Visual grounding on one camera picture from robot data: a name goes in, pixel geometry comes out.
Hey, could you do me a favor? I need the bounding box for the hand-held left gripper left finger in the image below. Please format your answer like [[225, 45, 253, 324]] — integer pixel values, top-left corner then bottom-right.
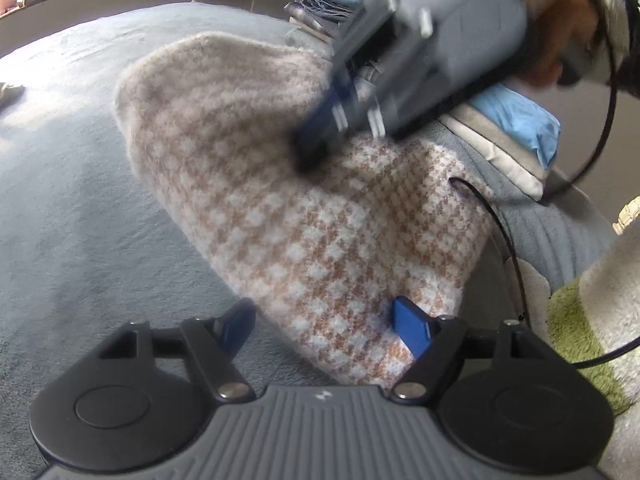
[[97, 297, 257, 403]]

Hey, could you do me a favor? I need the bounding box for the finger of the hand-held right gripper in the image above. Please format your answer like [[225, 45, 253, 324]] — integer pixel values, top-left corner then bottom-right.
[[289, 80, 361, 173]]

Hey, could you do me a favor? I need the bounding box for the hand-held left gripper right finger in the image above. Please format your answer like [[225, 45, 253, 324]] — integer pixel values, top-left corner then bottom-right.
[[391, 297, 563, 403]]

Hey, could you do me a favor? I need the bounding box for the beige houndstooth wool coat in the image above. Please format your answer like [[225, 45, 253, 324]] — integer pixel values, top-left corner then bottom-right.
[[114, 31, 493, 388]]

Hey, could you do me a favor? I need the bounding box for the person's right forearm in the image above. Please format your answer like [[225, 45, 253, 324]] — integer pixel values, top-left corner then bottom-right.
[[585, 0, 640, 86]]

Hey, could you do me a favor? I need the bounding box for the person's right hand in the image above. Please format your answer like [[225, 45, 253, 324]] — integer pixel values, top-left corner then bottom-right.
[[515, 0, 616, 91]]

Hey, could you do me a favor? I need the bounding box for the white folded garment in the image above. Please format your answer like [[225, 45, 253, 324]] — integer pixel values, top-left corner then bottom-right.
[[440, 105, 548, 201]]

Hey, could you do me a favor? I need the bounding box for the green fluffy garment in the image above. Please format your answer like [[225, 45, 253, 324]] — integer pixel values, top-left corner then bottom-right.
[[547, 280, 632, 417]]

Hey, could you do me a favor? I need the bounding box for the white fluffy garment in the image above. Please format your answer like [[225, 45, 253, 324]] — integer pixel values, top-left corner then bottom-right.
[[520, 195, 640, 480]]

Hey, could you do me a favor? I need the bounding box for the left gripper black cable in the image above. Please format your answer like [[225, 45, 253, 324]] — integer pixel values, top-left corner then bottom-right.
[[449, 176, 640, 368]]

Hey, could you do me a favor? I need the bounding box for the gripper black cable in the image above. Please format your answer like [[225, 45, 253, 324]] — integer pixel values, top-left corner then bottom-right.
[[449, 176, 640, 368], [542, 45, 618, 203]]

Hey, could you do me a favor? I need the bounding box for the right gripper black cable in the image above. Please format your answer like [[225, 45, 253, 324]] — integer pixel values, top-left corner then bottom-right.
[[542, 45, 618, 203]]

